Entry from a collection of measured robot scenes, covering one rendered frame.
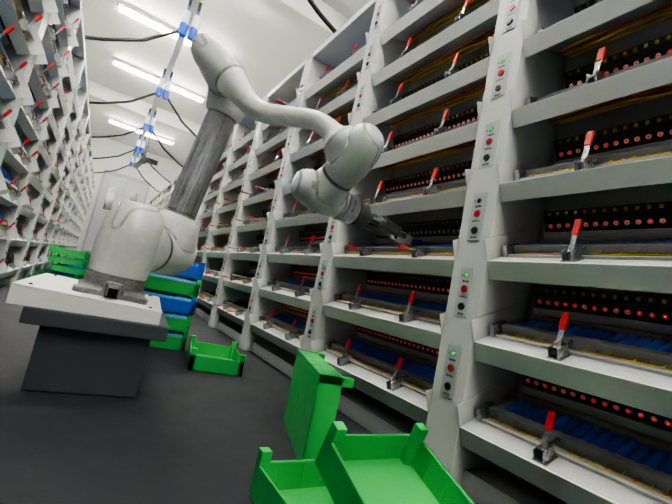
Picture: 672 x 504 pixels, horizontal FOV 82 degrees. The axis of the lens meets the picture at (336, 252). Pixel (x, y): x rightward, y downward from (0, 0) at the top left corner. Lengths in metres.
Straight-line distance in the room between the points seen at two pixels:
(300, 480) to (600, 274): 0.67
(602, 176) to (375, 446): 0.66
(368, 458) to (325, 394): 0.19
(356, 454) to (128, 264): 0.78
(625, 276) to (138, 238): 1.12
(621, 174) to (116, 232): 1.17
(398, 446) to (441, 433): 0.25
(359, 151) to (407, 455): 0.68
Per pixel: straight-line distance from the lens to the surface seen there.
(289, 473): 0.83
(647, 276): 0.83
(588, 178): 0.93
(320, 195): 1.07
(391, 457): 0.80
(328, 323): 1.53
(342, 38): 2.31
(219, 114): 1.45
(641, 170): 0.89
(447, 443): 1.02
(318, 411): 0.90
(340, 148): 1.03
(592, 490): 0.86
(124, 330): 1.13
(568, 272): 0.88
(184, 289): 1.86
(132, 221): 1.20
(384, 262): 1.25
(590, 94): 1.02
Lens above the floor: 0.36
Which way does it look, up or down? 7 degrees up
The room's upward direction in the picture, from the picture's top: 12 degrees clockwise
